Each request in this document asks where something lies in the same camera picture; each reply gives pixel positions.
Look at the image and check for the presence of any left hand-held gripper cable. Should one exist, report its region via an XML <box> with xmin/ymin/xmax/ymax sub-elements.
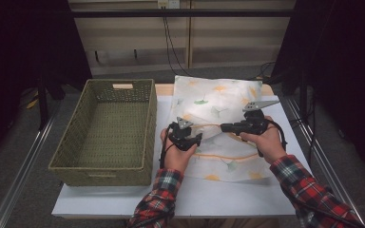
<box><xmin>158</xmin><ymin>123</ymin><xmax>176</xmax><ymax>169</ymax></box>

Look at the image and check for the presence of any black horizontal bar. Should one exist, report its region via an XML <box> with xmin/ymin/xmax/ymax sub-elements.
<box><xmin>70</xmin><ymin>9</ymin><xmax>294</xmax><ymax>18</ymax></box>

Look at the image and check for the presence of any person's left hand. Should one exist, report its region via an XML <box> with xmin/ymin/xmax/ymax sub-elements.
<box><xmin>160</xmin><ymin>127</ymin><xmax>198</xmax><ymax>174</ymax></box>

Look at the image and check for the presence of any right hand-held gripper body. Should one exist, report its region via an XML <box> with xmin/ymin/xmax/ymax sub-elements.
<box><xmin>240</xmin><ymin>100</ymin><xmax>280</xmax><ymax>136</ymax></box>

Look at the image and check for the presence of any right hand-held gripper cable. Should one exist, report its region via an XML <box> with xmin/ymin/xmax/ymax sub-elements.
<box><xmin>258</xmin><ymin>119</ymin><xmax>288</xmax><ymax>158</ymax></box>

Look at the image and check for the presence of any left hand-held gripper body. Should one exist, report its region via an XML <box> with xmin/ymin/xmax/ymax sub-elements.
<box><xmin>167</xmin><ymin>116</ymin><xmax>195</xmax><ymax>152</ymax></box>

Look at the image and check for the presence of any yellow tape strip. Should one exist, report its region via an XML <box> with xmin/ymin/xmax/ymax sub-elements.
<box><xmin>26</xmin><ymin>91</ymin><xmax>40</xmax><ymax>110</ymax></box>

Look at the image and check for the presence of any person's right hand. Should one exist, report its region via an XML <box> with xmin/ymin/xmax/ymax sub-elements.
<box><xmin>239</xmin><ymin>115</ymin><xmax>288</xmax><ymax>165</ymax></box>

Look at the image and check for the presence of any hand-held gripper cable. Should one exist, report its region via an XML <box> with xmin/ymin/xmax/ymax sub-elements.
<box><xmin>258</xmin><ymin>119</ymin><xmax>288</xmax><ymax>158</ymax></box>
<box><xmin>158</xmin><ymin>123</ymin><xmax>176</xmax><ymax>169</ymax></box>

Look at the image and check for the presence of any green woven basket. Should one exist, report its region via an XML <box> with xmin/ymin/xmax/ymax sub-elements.
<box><xmin>48</xmin><ymin>78</ymin><xmax>158</xmax><ymax>188</ymax></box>

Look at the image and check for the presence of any white wall outlet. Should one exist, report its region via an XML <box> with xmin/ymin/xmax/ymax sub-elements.
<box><xmin>157</xmin><ymin>0</ymin><xmax>181</xmax><ymax>10</ymax></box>

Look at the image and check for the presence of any black hanging cable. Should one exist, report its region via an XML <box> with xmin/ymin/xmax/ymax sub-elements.
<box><xmin>162</xmin><ymin>6</ymin><xmax>277</xmax><ymax>82</ymax></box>

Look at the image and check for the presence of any black metal stand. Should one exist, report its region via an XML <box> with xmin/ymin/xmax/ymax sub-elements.
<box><xmin>37</xmin><ymin>75</ymin><xmax>50</xmax><ymax>131</ymax></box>

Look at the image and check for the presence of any leaf print pillowcase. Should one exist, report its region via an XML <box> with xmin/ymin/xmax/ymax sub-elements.
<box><xmin>169</xmin><ymin>75</ymin><xmax>274</xmax><ymax>183</ymax></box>

